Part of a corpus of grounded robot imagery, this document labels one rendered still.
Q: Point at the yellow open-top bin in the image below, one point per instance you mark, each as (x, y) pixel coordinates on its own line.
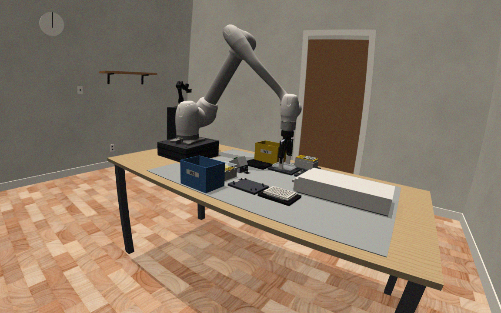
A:
(267, 151)

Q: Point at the blue open-top bin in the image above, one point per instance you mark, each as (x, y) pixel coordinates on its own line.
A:
(202, 173)

